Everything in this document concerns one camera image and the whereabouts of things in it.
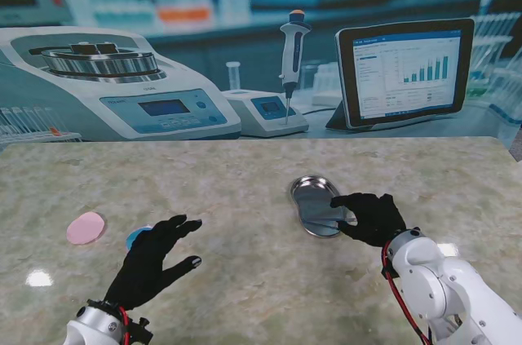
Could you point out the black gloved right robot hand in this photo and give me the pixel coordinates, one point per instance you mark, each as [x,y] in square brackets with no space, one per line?
[375,218]

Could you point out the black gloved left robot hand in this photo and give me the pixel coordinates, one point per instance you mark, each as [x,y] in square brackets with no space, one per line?
[147,263]

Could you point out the pink culture dish lid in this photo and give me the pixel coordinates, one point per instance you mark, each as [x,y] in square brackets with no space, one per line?
[85,228]

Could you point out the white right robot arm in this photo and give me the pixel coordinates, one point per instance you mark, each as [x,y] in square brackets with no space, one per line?
[440,284]

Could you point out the kidney-shaped steel tray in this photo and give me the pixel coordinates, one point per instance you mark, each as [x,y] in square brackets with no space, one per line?
[312,202]

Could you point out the printed laboratory backdrop banner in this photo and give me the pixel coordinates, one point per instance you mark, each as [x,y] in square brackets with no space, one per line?
[261,35]

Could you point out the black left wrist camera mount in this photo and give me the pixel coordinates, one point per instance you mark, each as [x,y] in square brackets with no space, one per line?
[140,330]

